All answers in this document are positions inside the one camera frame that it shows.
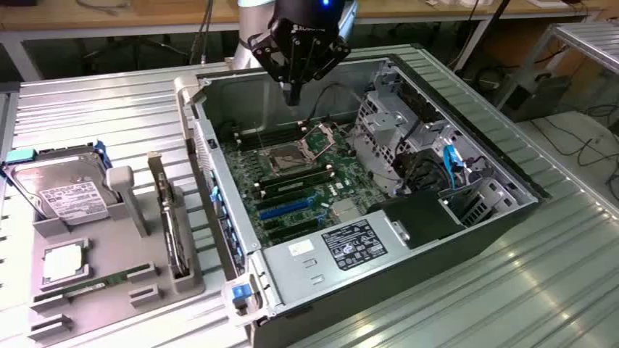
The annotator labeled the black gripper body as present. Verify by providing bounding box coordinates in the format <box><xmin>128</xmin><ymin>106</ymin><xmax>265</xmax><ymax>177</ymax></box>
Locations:
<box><xmin>268</xmin><ymin>0</ymin><xmax>347</xmax><ymax>54</ymax></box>

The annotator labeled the black graphics card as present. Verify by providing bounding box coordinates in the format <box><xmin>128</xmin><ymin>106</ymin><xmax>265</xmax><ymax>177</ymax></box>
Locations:
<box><xmin>145</xmin><ymin>151</ymin><xmax>194</xmax><ymax>280</ymax></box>

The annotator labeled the metal disk bay cage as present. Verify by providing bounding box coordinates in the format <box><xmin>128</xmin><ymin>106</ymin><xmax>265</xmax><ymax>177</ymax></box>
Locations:
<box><xmin>349</xmin><ymin>90</ymin><xmax>439</xmax><ymax>182</ymax></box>

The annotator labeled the metal socket cover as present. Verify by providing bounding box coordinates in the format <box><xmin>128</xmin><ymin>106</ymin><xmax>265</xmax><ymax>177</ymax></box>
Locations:
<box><xmin>297</xmin><ymin>123</ymin><xmax>343</xmax><ymax>162</ymax></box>

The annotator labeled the CPU socket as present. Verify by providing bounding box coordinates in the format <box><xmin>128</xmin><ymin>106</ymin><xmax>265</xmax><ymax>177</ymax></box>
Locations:
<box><xmin>260</xmin><ymin>144</ymin><xmax>310</xmax><ymax>175</ymax></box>

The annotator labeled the black chair base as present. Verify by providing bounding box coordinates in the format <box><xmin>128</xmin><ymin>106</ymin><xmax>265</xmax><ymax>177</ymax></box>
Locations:
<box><xmin>78</xmin><ymin>34</ymin><xmax>189</xmax><ymax>70</ymax></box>

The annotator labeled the wooden desk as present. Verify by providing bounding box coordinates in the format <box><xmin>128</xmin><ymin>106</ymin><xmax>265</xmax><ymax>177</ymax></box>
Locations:
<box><xmin>0</xmin><ymin>0</ymin><xmax>605</xmax><ymax>81</ymax></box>

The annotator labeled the green motherboard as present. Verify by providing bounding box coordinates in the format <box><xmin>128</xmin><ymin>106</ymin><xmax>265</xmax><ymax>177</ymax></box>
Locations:
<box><xmin>220</xmin><ymin>121</ymin><xmax>388</xmax><ymax>247</ymax></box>

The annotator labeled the RAM stick with white label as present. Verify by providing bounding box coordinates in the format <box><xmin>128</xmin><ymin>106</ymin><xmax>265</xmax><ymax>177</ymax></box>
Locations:
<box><xmin>260</xmin><ymin>173</ymin><xmax>333</xmax><ymax>199</ymax></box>

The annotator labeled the black expansion slot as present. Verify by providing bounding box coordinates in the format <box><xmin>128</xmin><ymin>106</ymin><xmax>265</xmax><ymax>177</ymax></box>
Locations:
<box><xmin>268</xmin><ymin>226</ymin><xmax>325</xmax><ymax>244</ymax></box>
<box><xmin>254</xmin><ymin>188</ymin><xmax>310</xmax><ymax>211</ymax></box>
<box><xmin>264</xmin><ymin>217</ymin><xmax>320</xmax><ymax>235</ymax></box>

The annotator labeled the open black PC case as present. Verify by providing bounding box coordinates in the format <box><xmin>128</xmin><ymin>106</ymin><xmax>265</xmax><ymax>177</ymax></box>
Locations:
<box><xmin>172</xmin><ymin>53</ymin><xmax>552</xmax><ymax>348</ymax></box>

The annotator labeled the blue expansion slot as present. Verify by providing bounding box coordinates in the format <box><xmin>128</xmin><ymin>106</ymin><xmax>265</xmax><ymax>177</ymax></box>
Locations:
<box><xmin>258</xmin><ymin>195</ymin><xmax>318</xmax><ymax>221</ymax></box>

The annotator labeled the silver chipset heatsink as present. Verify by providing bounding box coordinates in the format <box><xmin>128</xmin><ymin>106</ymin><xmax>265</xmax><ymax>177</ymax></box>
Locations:
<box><xmin>330</xmin><ymin>201</ymin><xmax>361</xmax><ymax>223</ymax></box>

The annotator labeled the black box on floor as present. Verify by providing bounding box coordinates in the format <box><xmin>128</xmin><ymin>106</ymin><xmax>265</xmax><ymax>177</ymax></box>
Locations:
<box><xmin>501</xmin><ymin>74</ymin><xmax>571</xmax><ymax>123</ymax></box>

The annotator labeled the black plastic shroud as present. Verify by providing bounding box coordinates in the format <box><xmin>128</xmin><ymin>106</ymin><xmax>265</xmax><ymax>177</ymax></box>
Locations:
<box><xmin>367</xmin><ymin>190</ymin><xmax>468</xmax><ymax>251</ymax></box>

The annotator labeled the metal slat side table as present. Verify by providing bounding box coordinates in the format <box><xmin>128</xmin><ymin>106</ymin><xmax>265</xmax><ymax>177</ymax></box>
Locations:
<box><xmin>492</xmin><ymin>22</ymin><xmax>619</xmax><ymax>109</ymax></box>

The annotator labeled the silver hard disk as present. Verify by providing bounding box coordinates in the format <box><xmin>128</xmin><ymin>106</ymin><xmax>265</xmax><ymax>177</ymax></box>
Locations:
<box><xmin>9</xmin><ymin>151</ymin><xmax>122</xmax><ymax>228</ymax></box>

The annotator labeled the blue disk caddy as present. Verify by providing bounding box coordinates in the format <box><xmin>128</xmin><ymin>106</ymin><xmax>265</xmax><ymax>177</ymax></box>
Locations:
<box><xmin>0</xmin><ymin>139</ymin><xmax>114</xmax><ymax>182</ymax></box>

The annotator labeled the grey power supply unit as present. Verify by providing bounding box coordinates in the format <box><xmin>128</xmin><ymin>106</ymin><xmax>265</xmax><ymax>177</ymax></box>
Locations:
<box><xmin>260</xmin><ymin>210</ymin><xmax>412</xmax><ymax>309</ymax></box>

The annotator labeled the grey parts rack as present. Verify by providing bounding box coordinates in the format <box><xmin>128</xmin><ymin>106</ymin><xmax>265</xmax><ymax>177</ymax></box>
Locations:
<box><xmin>28</xmin><ymin>165</ymin><xmax>206</xmax><ymax>344</ymax></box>

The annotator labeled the green RAM stick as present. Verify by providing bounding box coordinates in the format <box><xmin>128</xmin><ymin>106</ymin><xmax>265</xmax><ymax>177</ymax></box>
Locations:
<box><xmin>33</xmin><ymin>264</ymin><xmax>150</xmax><ymax>302</ymax></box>

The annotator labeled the silver CPU chip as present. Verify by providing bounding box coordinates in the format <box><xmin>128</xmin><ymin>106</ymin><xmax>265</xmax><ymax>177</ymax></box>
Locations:
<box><xmin>41</xmin><ymin>244</ymin><xmax>84</xmax><ymax>284</ymax></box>

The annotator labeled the grey hanging cable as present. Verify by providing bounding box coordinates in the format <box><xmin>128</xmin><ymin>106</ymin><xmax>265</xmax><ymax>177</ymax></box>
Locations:
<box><xmin>192</xmin><ymin>0</ymin><xmax>216</xmax><ymax>66</ymax></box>

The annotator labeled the black power wire bundle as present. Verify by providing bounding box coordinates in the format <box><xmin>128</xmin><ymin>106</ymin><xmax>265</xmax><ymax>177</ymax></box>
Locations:
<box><xmin>391</xmin><ymin>148</ymin><xmax>448</xmax><ymax>191</ymax></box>

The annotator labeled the blue data wire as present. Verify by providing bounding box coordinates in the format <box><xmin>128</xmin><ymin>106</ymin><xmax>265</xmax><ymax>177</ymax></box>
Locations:
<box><xmin>441</xmin><ymin>144</ymin><xmax>468</xmax><ymax>191</ymax></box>

